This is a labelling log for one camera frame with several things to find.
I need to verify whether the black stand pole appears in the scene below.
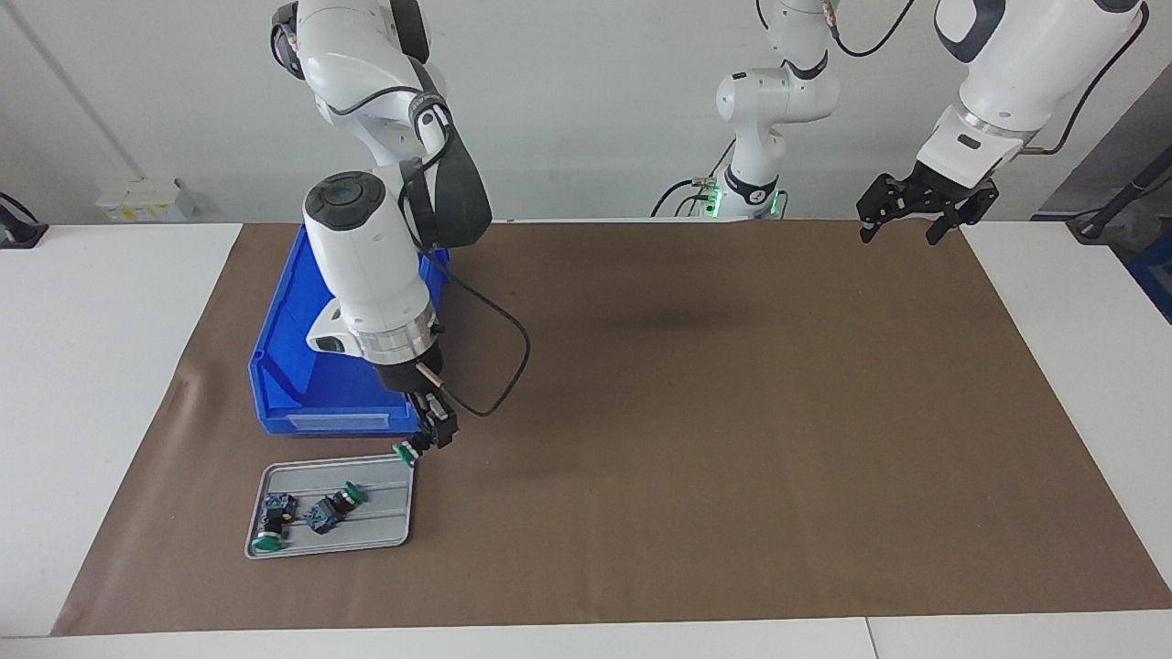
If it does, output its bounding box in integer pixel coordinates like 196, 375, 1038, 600
1067, 146, 1172, 244

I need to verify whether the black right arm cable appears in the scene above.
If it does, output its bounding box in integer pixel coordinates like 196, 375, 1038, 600
325, 57, 533, 418

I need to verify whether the black base cable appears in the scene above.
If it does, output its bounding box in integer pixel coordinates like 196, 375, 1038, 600
652, 178, 715, 219

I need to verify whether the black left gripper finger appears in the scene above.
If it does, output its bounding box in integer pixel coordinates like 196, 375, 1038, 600
856, 173, 921, 244
925, 179, 1001, 246

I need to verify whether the brown paper table mat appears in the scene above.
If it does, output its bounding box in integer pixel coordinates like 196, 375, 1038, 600
50, 220, 1172, 637

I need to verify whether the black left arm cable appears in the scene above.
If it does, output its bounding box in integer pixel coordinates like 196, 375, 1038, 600
824, 0, 1151, 157

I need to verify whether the blue plastic storage bin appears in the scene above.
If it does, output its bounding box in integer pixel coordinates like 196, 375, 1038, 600
247, 224, 452, 437

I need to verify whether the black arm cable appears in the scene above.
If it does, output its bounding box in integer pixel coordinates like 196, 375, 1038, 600
824, 0, 1151, 157
325, 57, 533, 418

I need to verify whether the white power strip box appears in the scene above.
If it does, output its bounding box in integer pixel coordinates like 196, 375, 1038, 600
96, 178, 198, 223

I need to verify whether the grey metal tray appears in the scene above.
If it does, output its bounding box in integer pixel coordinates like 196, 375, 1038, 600
244, 453, 416, 561

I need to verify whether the blue crate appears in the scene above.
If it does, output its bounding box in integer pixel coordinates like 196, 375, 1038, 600
1128, 229, 1172, 323

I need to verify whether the black clamp mount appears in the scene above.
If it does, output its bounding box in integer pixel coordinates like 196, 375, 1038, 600
0, 192, 49, 250

